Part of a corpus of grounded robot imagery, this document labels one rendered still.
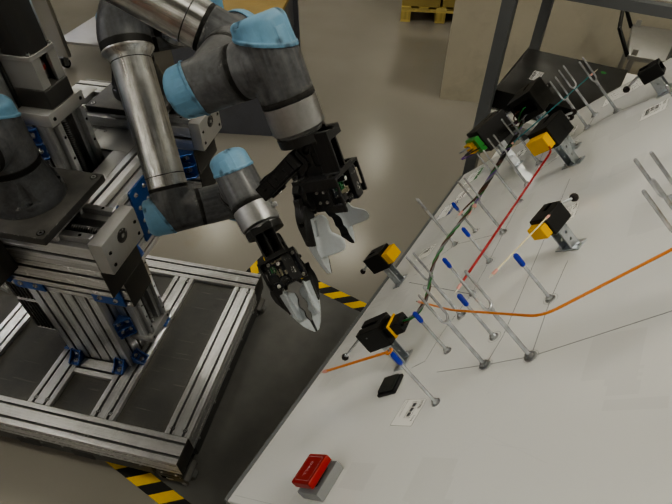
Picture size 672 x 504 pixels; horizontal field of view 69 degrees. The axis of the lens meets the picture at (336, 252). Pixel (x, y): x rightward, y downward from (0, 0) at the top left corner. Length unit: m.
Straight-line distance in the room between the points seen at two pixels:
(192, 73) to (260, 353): 1.66
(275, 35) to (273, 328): 1.77
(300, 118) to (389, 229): 2.10
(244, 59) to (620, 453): 0.58
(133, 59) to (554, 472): 0.91
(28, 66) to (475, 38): 3.01
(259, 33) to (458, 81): 3.33
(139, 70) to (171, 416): 1.24
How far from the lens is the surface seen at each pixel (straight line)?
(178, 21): 0.81
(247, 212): 0.88
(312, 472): 0.76
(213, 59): 0.69
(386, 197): 2.93
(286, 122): 0.66
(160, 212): 0.98
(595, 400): 0.57
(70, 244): 1.19
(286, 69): 0.65
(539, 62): 1.86
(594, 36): 3.88
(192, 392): 1.90
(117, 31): 1.03
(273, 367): 2.16
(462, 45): 3.81
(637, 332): 0.62
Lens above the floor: 1.84
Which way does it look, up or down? 45 degrees down
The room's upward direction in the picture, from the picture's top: straight up
